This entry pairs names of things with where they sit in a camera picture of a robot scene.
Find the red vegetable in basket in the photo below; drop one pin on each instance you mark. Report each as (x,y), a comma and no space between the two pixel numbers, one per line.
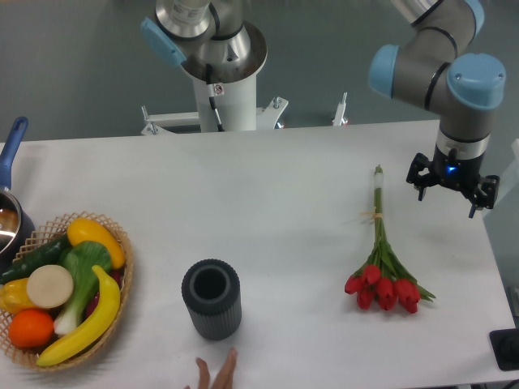
(114,274)

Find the green cucumber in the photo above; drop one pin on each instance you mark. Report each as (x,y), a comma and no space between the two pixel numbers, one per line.
(47,254)

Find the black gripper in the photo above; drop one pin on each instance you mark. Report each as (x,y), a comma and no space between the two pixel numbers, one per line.
(454,174)

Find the woven wicker basket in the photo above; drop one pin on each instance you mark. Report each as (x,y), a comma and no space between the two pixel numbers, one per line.
(52,230)

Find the orange fruit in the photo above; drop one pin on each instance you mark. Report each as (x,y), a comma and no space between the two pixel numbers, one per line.
(31,328)

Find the yellow banana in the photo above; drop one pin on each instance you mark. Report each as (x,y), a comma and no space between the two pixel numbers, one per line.
(91,329)

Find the red tulip bouquet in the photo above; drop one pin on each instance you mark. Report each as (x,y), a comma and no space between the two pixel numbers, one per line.
(383,279)

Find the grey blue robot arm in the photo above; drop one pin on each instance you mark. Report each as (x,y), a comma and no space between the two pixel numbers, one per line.
(433,71)

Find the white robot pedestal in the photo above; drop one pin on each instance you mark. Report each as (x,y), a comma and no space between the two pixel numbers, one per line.
(223,73)

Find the dark grey ribbed vase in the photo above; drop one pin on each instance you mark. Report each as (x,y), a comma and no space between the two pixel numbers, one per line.
(211,291)

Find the black device at edge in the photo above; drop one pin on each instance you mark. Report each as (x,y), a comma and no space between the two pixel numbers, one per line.
(505,348)

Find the blue handled saucepan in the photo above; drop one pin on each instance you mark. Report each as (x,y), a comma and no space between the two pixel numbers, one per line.
(16,225)

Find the white table clamp bracket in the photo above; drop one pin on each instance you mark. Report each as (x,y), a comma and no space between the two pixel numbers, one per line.
(170,119)

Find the green bok choy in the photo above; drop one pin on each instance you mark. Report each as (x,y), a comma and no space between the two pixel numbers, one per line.
(79,261)

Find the beige round disc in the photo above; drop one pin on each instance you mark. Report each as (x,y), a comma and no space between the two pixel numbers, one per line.
(49,286)

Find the person's hand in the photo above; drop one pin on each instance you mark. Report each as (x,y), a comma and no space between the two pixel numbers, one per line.
(225,376)

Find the yellow bell pepper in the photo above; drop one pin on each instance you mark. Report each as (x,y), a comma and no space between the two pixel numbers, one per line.
(14,297)

